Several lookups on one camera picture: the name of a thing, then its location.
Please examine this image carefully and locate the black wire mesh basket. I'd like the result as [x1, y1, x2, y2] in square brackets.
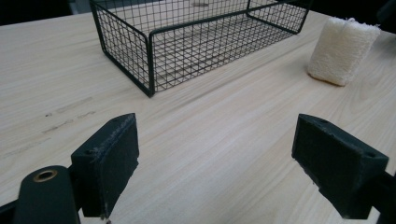
[89, 0, 312, 98]

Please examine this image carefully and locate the cream loofah sponge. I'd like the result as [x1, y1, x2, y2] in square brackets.
[306, 16, 382, 87]

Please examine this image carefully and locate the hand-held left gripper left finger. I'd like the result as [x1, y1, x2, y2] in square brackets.
[70, 112, 140, 219]

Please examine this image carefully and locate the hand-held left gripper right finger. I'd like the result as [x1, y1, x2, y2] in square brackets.
[291, 113, 390, 220]

